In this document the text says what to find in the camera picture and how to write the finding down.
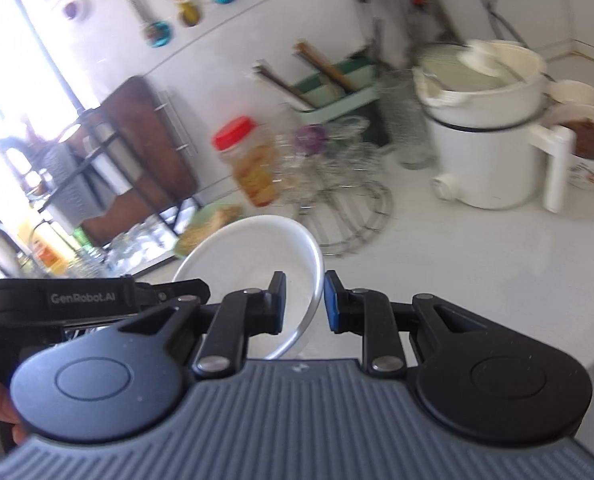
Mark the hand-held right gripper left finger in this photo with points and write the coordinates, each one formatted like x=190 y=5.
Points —
x=278 y=302

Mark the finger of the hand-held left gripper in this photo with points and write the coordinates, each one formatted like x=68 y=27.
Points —
x=177 y=289

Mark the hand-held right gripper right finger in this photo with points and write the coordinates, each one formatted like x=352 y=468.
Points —
x=332 y=305

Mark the white bowl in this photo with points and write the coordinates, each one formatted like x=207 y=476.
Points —
x=257 y=250

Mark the yellow bottle orange label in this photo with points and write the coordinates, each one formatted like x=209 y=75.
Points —
x=47 y=255

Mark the green plastic basket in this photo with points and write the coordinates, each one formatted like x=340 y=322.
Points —
x=193 y=217

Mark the bundle of bamboo chopsticks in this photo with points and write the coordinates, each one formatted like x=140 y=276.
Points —
x=217 y=222

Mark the textured grey cutlery holder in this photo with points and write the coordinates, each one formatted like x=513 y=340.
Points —
x=72 y=185

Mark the clear jar red lid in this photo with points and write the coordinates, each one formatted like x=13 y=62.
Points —
x=252 y=175

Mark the brown wooden cutting board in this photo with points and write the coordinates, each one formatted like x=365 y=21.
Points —
x=142 y=150

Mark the purple object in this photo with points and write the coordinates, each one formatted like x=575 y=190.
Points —
x=310 y=139

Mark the cluster of clear glass cups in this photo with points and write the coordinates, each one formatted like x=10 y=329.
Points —
x=347 y=127

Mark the black metal dish rack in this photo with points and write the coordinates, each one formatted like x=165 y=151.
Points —
x=89 y=119

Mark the tall textured glass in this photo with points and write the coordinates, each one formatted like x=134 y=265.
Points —
x=409 y=130

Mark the green utensil holder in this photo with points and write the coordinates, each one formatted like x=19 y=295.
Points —
x=327 y=102

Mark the white electric pot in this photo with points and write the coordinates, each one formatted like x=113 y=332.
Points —
x=487 y=160

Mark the wooden utensil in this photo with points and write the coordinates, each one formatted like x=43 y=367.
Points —
x=327 y=70
x=282 y=85

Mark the patterned ceramic jar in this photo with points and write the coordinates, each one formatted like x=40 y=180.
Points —
x=592 y=170

